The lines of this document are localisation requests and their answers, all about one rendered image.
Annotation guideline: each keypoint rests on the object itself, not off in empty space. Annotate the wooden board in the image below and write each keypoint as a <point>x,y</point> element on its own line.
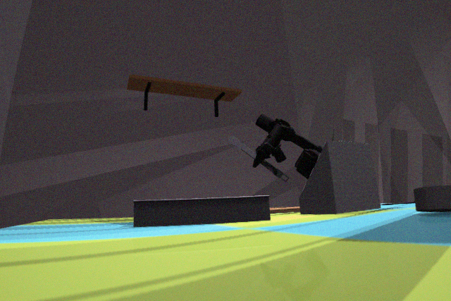
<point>274,210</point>

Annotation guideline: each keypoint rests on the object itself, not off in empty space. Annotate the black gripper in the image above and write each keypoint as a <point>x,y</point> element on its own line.
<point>267,148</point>

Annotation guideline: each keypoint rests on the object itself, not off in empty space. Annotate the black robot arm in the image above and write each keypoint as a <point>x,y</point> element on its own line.
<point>282,129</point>

